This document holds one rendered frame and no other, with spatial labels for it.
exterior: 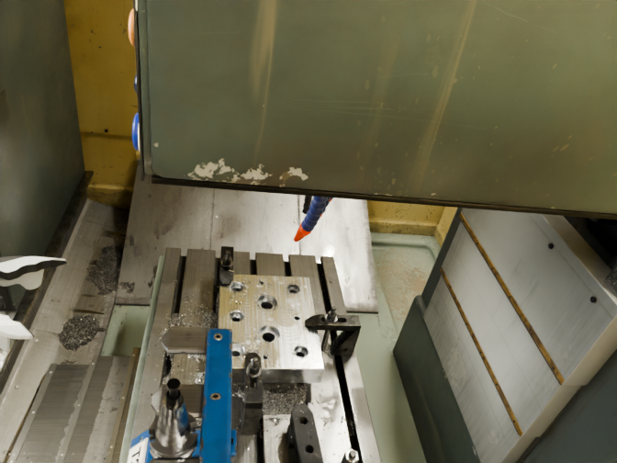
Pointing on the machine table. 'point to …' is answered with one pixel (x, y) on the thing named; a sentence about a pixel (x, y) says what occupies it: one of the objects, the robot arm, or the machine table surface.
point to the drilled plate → (307, 373)
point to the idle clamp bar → (298, 428)
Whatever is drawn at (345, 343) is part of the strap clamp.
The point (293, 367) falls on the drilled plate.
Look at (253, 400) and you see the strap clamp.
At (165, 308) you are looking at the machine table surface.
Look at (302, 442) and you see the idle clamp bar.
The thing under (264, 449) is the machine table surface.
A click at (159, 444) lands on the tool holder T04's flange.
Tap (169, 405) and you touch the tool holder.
